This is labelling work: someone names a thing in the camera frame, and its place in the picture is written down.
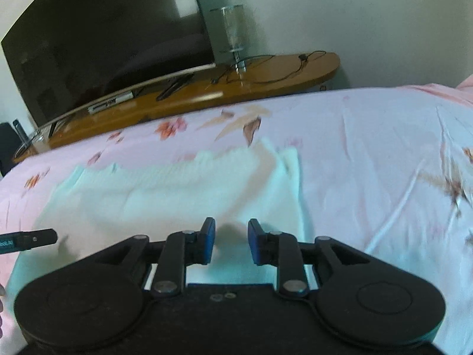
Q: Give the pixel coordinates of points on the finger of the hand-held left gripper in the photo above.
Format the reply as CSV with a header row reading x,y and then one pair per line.
x,y
37,238

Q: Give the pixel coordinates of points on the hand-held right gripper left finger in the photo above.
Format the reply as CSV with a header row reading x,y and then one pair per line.
x,y
208,240

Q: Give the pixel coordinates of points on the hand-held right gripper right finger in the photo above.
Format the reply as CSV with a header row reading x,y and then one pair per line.
x,y
254,242

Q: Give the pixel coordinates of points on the white knit sweater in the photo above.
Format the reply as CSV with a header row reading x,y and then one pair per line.
x,y
166,192

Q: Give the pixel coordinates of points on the person's left hand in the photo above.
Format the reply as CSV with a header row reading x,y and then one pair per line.
x,y
1,318

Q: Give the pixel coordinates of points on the dark jacket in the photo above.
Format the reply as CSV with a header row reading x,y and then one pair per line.
x,y
6,148

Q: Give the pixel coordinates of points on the pink floral bedsheet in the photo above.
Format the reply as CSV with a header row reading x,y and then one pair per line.
x,y
369,148

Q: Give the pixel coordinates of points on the silver set-top box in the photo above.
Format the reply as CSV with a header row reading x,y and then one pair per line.
x,y
110,102

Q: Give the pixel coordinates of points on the wooden television cabinet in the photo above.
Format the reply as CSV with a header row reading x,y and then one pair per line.
x,y
266,75

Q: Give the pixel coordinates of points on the black curved television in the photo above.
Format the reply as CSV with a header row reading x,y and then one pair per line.
x,y
103,40

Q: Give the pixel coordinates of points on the glass table lamp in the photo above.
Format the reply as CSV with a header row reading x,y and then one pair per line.
x,y
232,29

